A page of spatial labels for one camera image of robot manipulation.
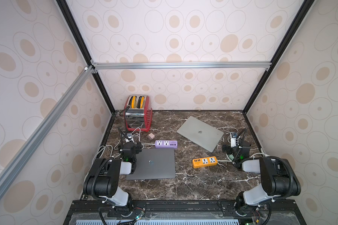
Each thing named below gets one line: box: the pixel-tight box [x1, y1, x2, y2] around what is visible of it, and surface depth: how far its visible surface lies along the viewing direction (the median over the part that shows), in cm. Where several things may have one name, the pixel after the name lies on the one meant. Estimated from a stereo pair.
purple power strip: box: [154, 139, 178, 149], surface depth 99 cm
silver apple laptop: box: [176, 115, 224, 153], surface depth 107 cm
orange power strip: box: [192, 156, 218, 169], surface depth 90 cm
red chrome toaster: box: [123, 95, 153, 133], surface depth 102 cm
